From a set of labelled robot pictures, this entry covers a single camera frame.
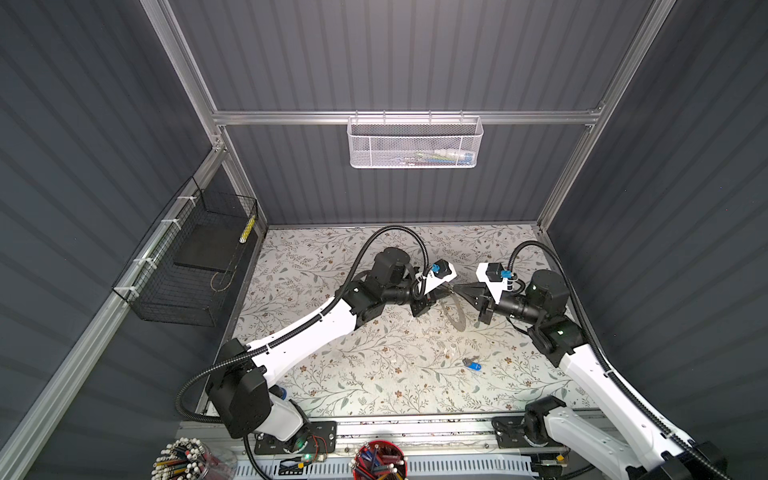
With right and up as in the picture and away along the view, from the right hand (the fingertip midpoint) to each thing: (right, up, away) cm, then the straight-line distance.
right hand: (460, 289), depth 69 cm
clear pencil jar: (-55, -31, -13) cm, 64 cm away
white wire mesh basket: (-6, +56, +54) cm, 78 cm away
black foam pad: (-62, +10, +5) cm, 63 cm away
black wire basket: (-67, +4, +4) cm, 68 cm away
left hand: (-2, 0, +2) cm, 3 cm away
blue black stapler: (-47, -29, +11) cm, 56 cm away
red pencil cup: (-19, -35, -8) cm, 40 cm away
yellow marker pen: (-56, +17, +15) cm, 61 cm away
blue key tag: (+8, -24, +15) cm, 29 cm away
